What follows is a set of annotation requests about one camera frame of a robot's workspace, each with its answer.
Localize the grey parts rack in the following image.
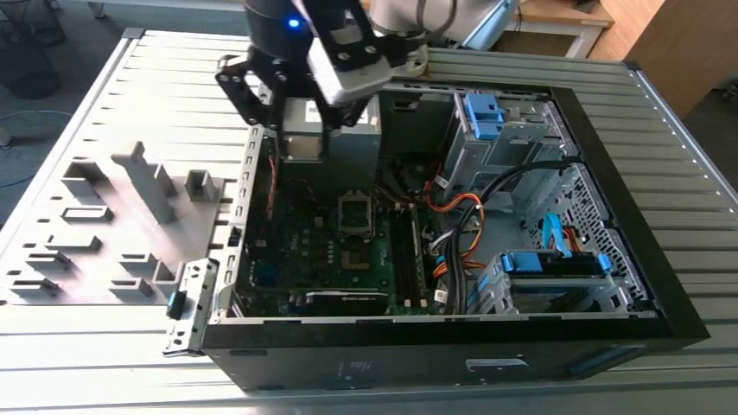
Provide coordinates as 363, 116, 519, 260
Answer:
0, 140, 242, 307

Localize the blue black bracket latch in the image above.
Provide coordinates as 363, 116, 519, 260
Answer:
166, 290, 190, 321

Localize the orange wire bundle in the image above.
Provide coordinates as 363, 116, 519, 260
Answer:
426, 192, 488, 282

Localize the blue flat cable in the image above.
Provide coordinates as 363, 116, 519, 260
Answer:
541, 214, 573, 260

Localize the pale blue teach pendant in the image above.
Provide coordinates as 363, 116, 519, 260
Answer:
459, 0, 522, 49

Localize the grey metal drive cage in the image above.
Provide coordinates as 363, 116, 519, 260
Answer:
443, 90, 578, 204

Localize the silver green CPU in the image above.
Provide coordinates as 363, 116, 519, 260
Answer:
280, 134, 324, 164

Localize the hard disk in blue carrier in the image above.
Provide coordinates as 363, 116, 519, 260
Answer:
499, 250, 613, 278

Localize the metal socket cover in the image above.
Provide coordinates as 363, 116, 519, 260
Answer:
335, 188, 379, 237

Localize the green Dell motherboard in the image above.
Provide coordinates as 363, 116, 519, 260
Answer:
236, 183, 432, 317

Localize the wooden top desk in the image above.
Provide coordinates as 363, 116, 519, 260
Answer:
494, 0, 615, 60

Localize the red twisted wire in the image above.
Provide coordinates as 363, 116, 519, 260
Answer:
262, 150, 284, 246

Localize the black graphics card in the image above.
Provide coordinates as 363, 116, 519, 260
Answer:
287, 288, 388, 316

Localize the grey metal disk bay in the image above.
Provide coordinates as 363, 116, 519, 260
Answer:
471, 250, 657, 316

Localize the grey hinged slot bracket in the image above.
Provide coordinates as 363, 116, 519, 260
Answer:
163, 258, 220, 358

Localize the black cable bundle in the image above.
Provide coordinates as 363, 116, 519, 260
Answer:
446, 160, 575, 316

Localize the wooden cabinet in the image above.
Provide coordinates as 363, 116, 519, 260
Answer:
587, 0, 738, 118

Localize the black round bin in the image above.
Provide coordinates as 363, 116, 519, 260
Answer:
0, 36, 64, 101

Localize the grey power supply unit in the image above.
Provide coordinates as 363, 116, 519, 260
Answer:
266, 91, 384, 194

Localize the black open PC case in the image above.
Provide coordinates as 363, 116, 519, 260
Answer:
163, 67, 710, 393

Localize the blue board connector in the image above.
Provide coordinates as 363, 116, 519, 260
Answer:
255, 262, 280, 288

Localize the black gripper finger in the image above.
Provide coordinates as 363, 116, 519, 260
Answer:
215, 54, 290, 163
318, 97, 370, 168

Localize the black RAM slot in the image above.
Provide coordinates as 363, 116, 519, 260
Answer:
387, 207, 403, 304
395, 206, 411, 305

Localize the blue drive bay latch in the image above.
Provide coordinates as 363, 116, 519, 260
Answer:
462, 93, 507, 142

